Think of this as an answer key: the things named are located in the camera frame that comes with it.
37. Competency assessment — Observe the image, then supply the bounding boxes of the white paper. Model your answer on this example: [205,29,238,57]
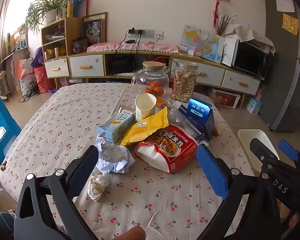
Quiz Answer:
[95,132,136,175]

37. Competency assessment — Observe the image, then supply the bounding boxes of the light blue milk carton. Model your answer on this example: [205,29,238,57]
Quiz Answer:
[97,109,135,143]

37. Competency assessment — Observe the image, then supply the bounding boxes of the grey refrigerator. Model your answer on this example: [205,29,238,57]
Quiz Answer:
[259,0,300,132]

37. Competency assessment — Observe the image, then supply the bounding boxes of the dried branches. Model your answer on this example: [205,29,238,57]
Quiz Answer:
[218,14,238,35]

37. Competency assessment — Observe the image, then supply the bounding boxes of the floral cloth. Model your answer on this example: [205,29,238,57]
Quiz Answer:
[224,23,276,54]

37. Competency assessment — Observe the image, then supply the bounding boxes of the wooden shelf cabinet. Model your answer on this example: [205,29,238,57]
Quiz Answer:
[41,17,84,61]

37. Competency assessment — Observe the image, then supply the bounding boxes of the person's left hand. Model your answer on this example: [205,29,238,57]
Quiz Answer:
[114,226,146,240]

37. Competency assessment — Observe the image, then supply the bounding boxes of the blue and white carton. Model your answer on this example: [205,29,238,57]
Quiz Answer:
[245,95,263,115]

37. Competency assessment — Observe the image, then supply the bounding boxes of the black microwave oven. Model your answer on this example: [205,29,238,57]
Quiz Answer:
[231,41,272,81]

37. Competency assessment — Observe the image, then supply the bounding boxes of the potted green plant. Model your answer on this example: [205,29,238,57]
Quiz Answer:
[26,0,80,36]

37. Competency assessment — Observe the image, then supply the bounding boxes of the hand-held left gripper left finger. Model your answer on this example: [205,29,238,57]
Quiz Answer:
[14,145,100,240]

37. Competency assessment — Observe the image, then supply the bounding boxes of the glass teapot with wooden lid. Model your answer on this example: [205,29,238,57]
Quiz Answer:
[131,61,170,96]

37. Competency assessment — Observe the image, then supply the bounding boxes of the red fruit box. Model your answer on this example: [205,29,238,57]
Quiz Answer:
[212,88,242,109]

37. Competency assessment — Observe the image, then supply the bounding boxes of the white plastic bin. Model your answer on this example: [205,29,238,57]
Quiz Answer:
[237,129,280,176]

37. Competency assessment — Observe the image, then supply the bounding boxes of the person's right hand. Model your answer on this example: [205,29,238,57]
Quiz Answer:
[289,212,300,230]

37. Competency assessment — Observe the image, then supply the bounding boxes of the colourful map board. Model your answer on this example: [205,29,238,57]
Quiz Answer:
[179,25,222,63]

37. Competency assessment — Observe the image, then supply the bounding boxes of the small food wrapper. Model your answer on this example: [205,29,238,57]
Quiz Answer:
[87,173,110,202]

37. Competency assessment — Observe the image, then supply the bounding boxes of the yellow snack wrapper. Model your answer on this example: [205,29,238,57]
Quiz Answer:
[120,106,169,147]

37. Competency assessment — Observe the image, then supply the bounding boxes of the wall power outlet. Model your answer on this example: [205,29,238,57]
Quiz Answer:
[128,28,164,39]

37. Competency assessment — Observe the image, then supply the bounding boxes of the white paper cup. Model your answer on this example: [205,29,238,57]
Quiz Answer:
[135,93,157,122]

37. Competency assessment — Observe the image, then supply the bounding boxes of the red mesh bag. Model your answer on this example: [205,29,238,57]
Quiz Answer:
[33,66,57,93]

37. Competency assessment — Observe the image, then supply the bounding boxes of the white paper bag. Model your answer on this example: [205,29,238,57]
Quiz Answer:
[221,37,239,67]

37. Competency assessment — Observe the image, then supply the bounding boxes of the long wooden drawer cabinet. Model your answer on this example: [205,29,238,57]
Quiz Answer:
[44,47,262,103]

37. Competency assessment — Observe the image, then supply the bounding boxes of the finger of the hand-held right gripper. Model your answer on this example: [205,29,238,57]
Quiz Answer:
[279,139,300,161]
[250,138,280,170]

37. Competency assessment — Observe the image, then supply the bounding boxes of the yellow paper note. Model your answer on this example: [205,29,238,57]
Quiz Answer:
[282,13,299,36]

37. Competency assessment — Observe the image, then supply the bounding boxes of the blue cardboard box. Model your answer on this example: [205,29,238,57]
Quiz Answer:
[185,98,215,141]

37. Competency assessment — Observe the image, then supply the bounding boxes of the clear plastic bottle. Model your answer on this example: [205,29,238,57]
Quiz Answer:
[165,100,208,144]

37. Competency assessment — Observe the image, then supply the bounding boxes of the white paper note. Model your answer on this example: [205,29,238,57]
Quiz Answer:
[275,0,296,13]

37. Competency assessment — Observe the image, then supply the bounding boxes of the person's plaid clothing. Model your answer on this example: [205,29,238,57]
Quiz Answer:
[0,211,16,240]

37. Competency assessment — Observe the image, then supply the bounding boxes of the framed picture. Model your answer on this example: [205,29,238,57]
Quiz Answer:
[81,12,108,52]

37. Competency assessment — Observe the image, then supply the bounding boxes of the red noodle packet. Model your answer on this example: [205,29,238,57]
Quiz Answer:
[134,123,199,174]

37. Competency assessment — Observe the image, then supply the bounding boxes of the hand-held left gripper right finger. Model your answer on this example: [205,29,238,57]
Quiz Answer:
[196,144,286,240]

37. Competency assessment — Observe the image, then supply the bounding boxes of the blue plastic stool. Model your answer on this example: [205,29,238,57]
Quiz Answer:
[0,89,22,165]

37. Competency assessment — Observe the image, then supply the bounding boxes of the black charger cable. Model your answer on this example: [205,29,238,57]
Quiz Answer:
[115,29,143,55]

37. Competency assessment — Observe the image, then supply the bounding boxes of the pink cloth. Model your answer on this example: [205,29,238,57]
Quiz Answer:
[86,41,181,54]

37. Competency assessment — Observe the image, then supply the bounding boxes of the plastic jar of seeds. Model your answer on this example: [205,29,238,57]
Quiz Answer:
[170,60,199,103]

